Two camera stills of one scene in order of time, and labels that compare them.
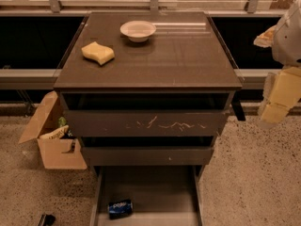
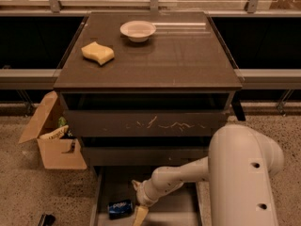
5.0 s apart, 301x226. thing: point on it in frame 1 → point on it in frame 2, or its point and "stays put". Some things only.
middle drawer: [151, 155] stays put
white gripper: [288, 41] → [143, 193]
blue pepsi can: [119, 209] stays put
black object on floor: [46, 219] stays put
